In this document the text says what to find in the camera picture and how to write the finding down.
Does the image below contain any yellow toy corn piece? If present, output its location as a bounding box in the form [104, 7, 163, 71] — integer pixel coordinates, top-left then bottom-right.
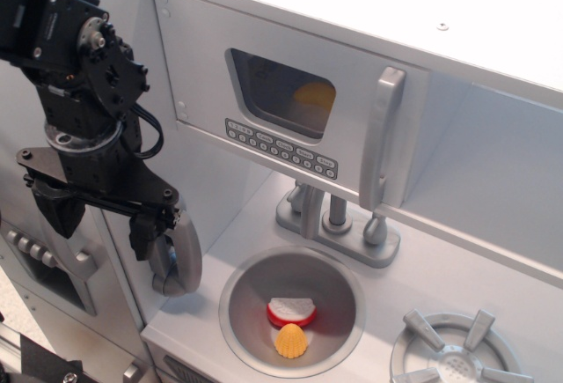
[274, 323, 309, 359]

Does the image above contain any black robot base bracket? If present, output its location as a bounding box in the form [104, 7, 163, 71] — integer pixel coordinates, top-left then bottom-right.
[1, 315, 95, 383]

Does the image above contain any grey toy faucet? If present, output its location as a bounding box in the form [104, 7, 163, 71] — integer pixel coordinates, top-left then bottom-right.
[276, 182, 401, 269]

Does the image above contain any grey toy stove burner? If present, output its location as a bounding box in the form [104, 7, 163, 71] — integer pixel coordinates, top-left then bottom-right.
[390, 309, 534, 382]

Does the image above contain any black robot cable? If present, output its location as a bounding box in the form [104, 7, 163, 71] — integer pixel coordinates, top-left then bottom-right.
[129, 104, 165, 159]

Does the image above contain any grey fridge door handle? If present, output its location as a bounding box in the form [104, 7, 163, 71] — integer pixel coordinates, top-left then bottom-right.
[40, 219, 98, 282]

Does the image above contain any red white toy food slice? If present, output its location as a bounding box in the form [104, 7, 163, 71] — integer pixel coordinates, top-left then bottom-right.
[267, 298, 317, 328]

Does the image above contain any white toy kitchen cabinet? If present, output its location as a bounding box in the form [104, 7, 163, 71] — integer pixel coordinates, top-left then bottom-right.
[1, 0, 562, 382]

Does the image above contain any yellow toy banana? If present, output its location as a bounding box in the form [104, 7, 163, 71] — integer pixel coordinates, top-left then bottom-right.
[293, 82, 336, 111]

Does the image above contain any grey toy microwave door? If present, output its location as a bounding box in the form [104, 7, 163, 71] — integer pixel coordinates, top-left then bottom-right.
[155, 0, 430, 210]

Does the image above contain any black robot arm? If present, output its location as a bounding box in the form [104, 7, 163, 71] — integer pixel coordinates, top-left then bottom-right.
[1, 0, 179, 261]

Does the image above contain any round metal sink bowl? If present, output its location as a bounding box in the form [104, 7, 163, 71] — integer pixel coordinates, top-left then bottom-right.
[219, 247, 366, 379]

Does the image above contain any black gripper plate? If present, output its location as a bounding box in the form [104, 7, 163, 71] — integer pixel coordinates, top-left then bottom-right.
[17, 134, 179, 261]

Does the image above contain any grey toy ice dispenser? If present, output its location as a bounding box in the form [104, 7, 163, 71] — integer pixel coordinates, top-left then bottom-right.
[1, 220, 97, 316]

